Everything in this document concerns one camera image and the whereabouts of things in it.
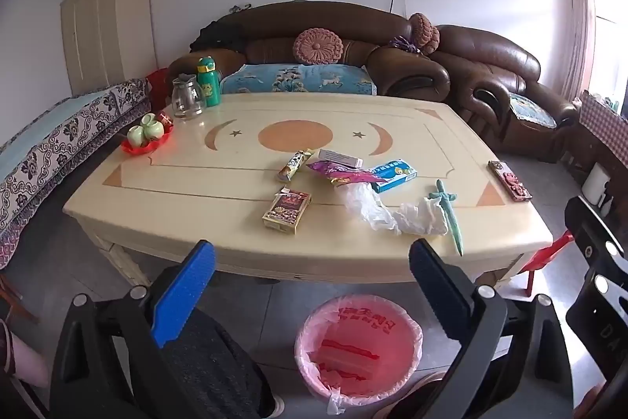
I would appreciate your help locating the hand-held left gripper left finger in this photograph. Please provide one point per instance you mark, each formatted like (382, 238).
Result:
(184, 291)

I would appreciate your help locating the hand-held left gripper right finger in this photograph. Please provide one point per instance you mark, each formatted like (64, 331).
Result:
(439, 291)

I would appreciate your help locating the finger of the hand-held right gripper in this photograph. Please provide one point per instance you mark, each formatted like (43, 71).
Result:
(593, 227)
(581, 316)

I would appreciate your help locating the white tissue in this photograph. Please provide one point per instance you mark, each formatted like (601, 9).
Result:
(422, 217)

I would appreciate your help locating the green toy sword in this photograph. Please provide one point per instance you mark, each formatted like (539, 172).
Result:
(449, 213)

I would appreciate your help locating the trash bin with pink liner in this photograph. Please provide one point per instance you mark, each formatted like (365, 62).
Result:
(358, 352)

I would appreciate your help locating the clear plastic bag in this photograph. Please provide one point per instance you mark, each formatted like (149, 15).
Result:
(365, 205)

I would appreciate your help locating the blue medicine box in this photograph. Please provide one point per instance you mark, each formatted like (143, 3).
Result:
(395, 176)

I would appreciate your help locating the brown cigarette box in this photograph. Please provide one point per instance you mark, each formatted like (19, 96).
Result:
(287, 210)

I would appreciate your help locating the pink snack bag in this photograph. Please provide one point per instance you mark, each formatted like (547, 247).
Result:
(343, 173)

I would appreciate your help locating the grey white carton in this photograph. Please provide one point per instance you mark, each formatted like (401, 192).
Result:
(341, 158)

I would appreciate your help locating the striped snack stick wrapper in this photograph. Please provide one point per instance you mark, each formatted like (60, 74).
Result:
(294, 163)

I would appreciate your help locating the white round appliance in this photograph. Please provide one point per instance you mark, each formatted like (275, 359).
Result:
(595, 184)

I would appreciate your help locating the red plastic stool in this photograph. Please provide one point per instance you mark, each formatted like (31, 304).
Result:
(544, 259)

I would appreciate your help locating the cream wooden coffee table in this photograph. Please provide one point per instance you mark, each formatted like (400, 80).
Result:
(147, 222)

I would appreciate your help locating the person's black pants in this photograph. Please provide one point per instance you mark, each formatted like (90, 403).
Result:
(221, 365)

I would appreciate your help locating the phone with pink case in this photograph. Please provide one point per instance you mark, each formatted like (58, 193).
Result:
(510, 181)

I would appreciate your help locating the checkered tablecloth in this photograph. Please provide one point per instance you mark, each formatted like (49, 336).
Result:
(606, 117)

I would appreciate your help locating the blue armchair seat cover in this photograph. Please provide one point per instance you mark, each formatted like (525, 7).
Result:
(532, 110)

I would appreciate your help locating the red tray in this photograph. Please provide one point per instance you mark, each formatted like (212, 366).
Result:
(132, 149)

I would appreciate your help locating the green tea cup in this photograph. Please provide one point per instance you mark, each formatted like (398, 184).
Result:
(136, 136)
(148, 118)
(153, 130)

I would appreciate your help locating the small red box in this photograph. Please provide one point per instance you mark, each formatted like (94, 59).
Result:
(165, 119)

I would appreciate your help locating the glass pitcher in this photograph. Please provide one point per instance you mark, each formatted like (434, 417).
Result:
(186, 100)

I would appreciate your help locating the window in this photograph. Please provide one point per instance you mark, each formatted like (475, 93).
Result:
(608, 36)

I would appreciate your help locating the brown leather armchair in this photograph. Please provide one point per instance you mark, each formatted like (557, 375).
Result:
(490, 55)

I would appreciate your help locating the pink curtain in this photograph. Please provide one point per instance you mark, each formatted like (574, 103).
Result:
(581, 26)

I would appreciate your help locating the green water bottle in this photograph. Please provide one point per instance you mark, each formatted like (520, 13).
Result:
(209, 83)

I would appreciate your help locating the blue printed sofa cover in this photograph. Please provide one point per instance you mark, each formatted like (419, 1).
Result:
(294, 79)

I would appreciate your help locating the purple cloth bundle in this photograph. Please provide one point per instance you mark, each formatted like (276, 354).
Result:
(403, 42)

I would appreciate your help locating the black clothes pile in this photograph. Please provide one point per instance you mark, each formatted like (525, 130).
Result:
(218, 37)

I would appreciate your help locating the pink round knitted cushion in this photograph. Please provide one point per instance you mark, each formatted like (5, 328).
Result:
(318, 47)
(424, 33)

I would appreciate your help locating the cream wardrobe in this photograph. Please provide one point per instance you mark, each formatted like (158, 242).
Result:
(108, 26)

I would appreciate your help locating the brown leather sofa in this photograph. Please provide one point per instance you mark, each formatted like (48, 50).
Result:
(319, 24)

